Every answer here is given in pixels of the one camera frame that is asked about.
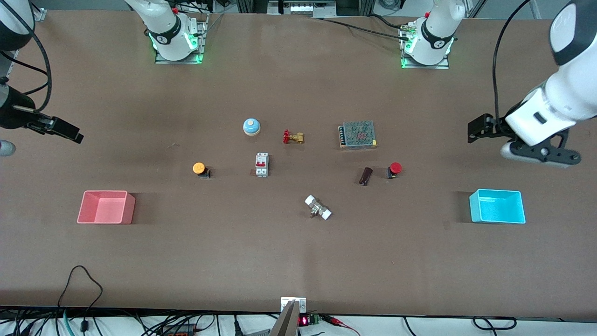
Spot black looped cable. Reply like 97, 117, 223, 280
473, 316, 517, 330

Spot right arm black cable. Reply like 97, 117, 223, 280
0, 0, 52, 112

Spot metal fitting white ends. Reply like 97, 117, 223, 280
304, 195, 333, 221

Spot red clip lead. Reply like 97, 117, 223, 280
322, 315, 362, 336

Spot white power strip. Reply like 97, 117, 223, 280
280, 0, 336, 14

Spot long black table cable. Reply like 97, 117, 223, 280
322, 14, 412, 41

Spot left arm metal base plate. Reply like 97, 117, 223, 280
401, 23, 450, 70

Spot cyan plastic bin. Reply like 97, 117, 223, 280
469, 189, 526, 224

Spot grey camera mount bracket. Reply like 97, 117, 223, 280
270, 297, 307, 336

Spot metal mesh power supply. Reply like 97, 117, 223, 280
339, 121, 377, 150

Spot pink plastic bin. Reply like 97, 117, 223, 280
77, 190, 136, 225

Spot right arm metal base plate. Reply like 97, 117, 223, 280
155, 14, 207, 64

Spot black cable with ferrite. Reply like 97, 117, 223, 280
57, 266, 104, 334

